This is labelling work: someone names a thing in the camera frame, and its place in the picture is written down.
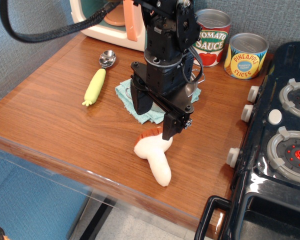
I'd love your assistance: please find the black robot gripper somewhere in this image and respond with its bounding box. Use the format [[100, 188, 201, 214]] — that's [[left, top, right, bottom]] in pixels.
[[130, 51, 194, 140]]

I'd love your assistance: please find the plush mushroom brown cap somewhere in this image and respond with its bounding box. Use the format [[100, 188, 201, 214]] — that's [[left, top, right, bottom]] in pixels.
[[133, 126, 174, 188]]

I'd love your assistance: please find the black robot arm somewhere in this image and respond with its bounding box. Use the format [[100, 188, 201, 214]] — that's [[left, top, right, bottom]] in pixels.
[[130, 0, 203, 140]]

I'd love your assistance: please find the silver metal pot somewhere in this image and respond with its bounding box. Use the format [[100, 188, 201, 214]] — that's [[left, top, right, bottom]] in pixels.
[[125, 69, 205, 113]]

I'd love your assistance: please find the light blue folded cloth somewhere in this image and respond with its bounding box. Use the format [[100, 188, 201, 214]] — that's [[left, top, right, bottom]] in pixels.
[[114, 78, 202, 125]]

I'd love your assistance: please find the toy microwave teal and cream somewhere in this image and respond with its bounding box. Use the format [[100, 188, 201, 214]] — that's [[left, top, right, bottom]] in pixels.
[[69, 0, 147, 52]]

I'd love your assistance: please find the tomato sauce can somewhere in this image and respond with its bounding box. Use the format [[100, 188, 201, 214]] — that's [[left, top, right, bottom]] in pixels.
[[193, 8, 232, 67]]

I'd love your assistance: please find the pineapple slices can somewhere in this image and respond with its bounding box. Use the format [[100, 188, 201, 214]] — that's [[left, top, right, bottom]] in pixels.
[[224, 32, 269, 80]]

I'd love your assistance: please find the black toy stove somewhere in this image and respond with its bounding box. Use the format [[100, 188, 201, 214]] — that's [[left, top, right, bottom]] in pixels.
[[195, 41, 300, 240]]

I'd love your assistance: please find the black braided cable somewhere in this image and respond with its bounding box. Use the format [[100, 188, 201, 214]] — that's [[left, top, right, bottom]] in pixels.
[[0, 0, 126, 43]]

